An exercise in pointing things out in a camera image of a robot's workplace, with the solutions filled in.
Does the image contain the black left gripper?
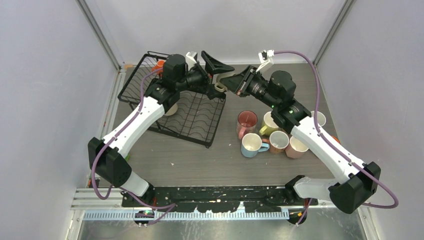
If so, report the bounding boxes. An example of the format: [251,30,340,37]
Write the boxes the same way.
[176,52,235,100]

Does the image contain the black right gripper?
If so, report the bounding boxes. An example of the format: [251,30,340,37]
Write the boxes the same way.
[220,64,280,110]

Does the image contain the large pink mug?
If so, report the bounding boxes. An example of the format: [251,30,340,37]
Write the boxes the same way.
[236,110,258,140]

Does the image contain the black wire dish rack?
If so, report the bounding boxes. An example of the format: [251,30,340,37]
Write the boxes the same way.
[118,51,226,148]

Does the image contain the orange cup top tier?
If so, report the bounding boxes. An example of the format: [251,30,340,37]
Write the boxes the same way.
[152,59,166,71]

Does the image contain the orange cup tier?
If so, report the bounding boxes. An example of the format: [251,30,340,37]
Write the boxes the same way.
[152,59,166,71]
[331,135,341,145]

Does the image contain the light green mug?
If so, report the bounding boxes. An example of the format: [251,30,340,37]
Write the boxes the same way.
[259,111,280,136]

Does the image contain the light blue cup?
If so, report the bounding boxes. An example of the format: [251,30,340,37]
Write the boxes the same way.
[240,133,270,158]

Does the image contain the small pink cup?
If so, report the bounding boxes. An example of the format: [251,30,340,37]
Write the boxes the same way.
[262,130,290,154]

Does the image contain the pink cup rack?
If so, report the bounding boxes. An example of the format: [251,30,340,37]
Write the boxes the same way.
[285,136,309,159]

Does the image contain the blue floral mug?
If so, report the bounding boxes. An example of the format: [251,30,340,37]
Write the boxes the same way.
[311,110,327,128]

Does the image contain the beige mug top tier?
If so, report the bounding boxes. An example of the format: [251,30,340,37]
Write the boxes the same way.
[214,72,234,93]

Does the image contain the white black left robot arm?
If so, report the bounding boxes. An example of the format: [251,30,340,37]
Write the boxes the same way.
[87,51,235,207]

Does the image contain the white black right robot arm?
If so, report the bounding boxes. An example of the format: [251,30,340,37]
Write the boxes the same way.
[217,65,381,214]

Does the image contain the cream cup in rack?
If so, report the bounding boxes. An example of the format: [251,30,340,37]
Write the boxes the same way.
[164,103,178,116]

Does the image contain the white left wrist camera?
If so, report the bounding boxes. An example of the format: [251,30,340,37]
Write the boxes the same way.
[184,51,198,70]

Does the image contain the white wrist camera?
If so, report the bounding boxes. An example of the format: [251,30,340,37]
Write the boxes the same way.
[255,50,275,74]
[184,51,198,70]

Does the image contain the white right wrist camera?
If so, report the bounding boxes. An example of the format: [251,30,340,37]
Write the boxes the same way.
[255,50,275,74]

